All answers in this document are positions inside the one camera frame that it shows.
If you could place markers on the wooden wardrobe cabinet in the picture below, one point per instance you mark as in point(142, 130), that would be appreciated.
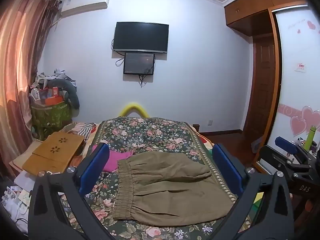
point(250, 7)

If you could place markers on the light brown board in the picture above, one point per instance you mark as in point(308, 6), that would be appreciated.
point(23, 155)

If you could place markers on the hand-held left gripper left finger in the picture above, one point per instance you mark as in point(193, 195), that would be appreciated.
point(94, 170)

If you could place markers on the wooden lap table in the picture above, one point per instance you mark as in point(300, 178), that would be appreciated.
point(52, 152)

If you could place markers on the orange box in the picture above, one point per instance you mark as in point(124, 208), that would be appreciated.
point(53, 101)

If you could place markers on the dark floral blanket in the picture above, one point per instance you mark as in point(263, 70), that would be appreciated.
point(155, 135)

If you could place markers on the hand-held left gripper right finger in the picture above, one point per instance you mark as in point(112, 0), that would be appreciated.
point(226, 168)

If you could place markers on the green patterned bag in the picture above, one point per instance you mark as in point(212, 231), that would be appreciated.
point(50, 117)

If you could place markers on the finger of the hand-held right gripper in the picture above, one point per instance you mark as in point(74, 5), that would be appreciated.
point(275, 160)
point(285, 145)

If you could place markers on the grey plush pillow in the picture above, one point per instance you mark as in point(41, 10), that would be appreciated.
point(72, 95)

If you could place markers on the black wall television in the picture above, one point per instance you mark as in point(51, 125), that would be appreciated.
point(140, 37)

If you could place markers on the pink curtain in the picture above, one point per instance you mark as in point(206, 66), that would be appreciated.
point(17, 67)

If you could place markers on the brown wooden door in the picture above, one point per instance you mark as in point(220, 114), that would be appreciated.
point(262, 87)

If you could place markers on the pink cloth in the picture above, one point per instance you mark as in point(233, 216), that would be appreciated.
point(115, 161)

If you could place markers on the white air conditioner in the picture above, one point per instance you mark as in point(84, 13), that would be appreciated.
point(85, 2)

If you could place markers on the green bottle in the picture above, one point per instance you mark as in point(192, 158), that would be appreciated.
point(310, 137)

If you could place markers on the striped cloth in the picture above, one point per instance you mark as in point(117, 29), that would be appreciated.
point(80, 130)

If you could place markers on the pile of white papers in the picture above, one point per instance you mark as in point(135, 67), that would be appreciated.
point(17, 197)

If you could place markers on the small black wall monitor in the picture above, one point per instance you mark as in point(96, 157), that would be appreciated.
point(138, 63)

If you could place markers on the yellow foam arch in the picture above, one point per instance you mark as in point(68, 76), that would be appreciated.
point(133, 105)

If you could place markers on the olive green pants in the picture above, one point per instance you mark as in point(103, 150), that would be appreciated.
point(170, 187)

